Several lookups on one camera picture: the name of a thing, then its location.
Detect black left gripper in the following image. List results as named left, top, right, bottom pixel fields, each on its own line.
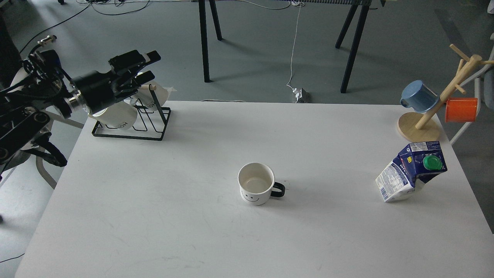
left=64, top=50, right=162, bottom=116

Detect white smiley mug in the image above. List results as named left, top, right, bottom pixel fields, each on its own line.
left=237, top=163, right=286, bottom=206

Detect blue white milk carton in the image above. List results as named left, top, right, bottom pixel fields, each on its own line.
left=375, top=141, right=448, bottom=202

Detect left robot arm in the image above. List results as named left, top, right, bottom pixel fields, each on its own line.
left=0, top=35, right=161, bottom=172

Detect white mug on rack rear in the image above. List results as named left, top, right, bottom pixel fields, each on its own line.
left=130, top=80, right=170, bottom=111

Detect white mug on rack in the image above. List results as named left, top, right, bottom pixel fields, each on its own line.
left=88, top=102, right=138, bottom=130
left=130, top=80, right=170, bottom=111

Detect white mug on rack front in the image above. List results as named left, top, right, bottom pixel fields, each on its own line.
left=88, top=102, right=138, bottom=130

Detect black table legs left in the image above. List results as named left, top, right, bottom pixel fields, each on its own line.
left=198, top=0, right=223, bottom=83

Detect black table legs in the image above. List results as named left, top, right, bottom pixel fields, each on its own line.
left=335, top=0, right=372, bottom=93
left=198, top=0, right=223, bottom=83

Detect black table legs right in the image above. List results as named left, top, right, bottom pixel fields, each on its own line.
left=335, top=0, right=372, bottom=93

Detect blue mug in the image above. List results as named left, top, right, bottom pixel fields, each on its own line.
left=400, top=80, right=440, bottom=113

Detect wooden mug tree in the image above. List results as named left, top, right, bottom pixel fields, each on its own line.
left=398, top=44, right=493, bottom=142

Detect orange mug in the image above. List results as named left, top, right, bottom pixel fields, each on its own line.
left=445, top=97, right=478, bottom=123

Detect black wire mug rack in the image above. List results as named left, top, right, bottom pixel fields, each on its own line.
left=91, top=87, right=175, bottom=141

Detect black cable on floor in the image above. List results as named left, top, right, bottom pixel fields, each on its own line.
left=19, top=0, right=151, bottom=54

